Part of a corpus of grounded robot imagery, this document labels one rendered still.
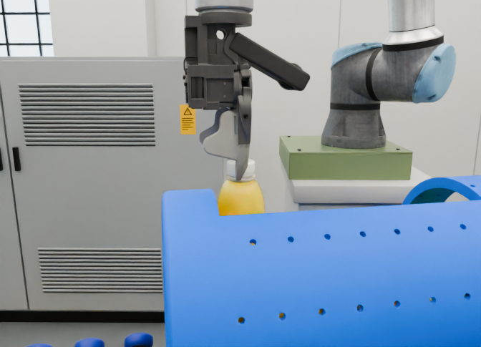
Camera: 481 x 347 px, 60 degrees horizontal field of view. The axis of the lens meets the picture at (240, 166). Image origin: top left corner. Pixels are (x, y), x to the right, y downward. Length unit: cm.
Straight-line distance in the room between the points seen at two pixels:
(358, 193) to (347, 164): 7
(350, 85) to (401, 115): 257
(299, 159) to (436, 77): 31
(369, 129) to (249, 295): 62
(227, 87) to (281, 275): 24
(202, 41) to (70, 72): 168
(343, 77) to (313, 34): 237
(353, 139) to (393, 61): 19
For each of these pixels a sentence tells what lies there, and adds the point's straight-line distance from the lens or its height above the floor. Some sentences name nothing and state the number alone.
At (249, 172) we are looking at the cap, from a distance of 57.
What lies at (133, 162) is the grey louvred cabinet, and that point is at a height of 93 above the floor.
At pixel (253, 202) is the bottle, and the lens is 57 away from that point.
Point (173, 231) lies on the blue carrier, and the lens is 46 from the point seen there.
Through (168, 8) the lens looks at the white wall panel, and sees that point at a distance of 337.
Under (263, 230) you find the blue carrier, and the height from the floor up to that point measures 121.
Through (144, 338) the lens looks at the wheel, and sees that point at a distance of 72.
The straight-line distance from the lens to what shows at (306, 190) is 88.
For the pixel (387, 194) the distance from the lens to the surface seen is 92.
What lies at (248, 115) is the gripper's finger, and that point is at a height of 133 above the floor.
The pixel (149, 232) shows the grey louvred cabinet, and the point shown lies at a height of 56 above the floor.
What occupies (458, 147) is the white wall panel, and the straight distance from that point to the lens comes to 376.
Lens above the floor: 139
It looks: 13 degrees down
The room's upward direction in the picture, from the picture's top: straight up
